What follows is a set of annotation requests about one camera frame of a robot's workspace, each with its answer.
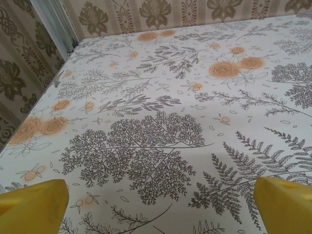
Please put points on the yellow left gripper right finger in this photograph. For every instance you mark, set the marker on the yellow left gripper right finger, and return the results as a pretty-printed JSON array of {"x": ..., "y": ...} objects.
[{"x": 285, "y": 209}]

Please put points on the floral tablecloth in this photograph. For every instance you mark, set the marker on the floral tablecloth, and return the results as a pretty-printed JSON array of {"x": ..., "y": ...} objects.
[{"x": 156, "y": 117}]

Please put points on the aluminium frame post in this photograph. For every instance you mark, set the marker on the aluminium frame post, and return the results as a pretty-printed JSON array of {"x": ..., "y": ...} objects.
[{"x": 57, "y": 26}]

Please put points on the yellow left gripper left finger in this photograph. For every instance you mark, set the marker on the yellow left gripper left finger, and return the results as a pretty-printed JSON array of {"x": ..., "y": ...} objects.
[{"x": 31, "y": 209}]

